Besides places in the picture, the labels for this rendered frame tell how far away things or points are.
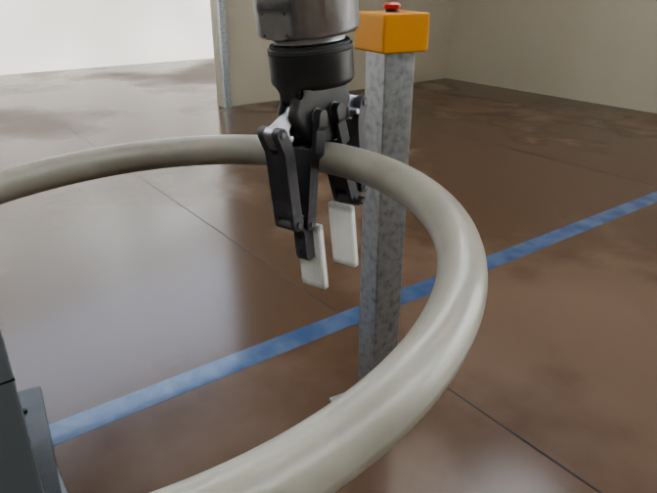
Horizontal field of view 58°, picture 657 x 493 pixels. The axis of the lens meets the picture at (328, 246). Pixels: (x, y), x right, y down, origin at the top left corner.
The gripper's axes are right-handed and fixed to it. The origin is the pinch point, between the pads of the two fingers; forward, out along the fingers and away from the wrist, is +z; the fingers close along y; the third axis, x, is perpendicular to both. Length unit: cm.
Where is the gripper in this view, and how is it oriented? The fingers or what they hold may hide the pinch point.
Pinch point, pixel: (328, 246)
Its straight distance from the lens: 60.7
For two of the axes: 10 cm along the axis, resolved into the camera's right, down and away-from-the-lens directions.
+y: -6.1, 4.0, -6.8
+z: 0.8, 8.9, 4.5
